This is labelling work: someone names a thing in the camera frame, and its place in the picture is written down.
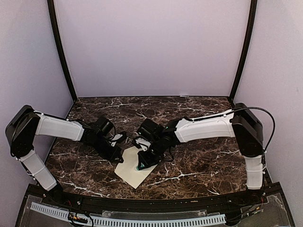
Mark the black corner frame post right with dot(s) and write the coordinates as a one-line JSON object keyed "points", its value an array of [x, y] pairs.
{"points": [[245, 49]]}

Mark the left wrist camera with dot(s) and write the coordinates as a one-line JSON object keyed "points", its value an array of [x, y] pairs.
{"points": [[105, 129]]}

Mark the white slotted cable duct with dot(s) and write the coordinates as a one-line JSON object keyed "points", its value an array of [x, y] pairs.
{"points": [[124, 219]]}

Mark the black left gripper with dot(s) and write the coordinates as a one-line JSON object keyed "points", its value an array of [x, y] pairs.
{"points": [[116, 151]]}

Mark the cream envelope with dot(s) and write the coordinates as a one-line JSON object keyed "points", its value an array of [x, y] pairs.
{"points": [[128, 169]]}

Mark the black corner frame post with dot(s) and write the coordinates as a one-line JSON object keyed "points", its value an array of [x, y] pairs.
{"points": [[245, 49], [60, 50]]}

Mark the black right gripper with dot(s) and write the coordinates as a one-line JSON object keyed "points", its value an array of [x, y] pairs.
{"points": [[147, 162]]}

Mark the black corner frame post left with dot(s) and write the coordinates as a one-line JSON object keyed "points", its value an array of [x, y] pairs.
{"points": [[60, 50]]}

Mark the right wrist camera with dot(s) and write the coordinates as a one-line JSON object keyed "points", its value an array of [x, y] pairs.
{"points": [[148, 132]]}

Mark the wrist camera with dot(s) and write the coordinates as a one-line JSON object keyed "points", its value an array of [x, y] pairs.
{"points": [[105, 129], [148, 132]]}

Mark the black front rail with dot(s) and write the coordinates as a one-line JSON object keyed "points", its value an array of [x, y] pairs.
{"points": [[231, 202]]}

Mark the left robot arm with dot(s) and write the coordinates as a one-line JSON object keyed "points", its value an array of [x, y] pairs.
{"points": [[29, 127]]}

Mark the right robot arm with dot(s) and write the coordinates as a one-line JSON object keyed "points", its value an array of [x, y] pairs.
{"points": [[239, 123]]}

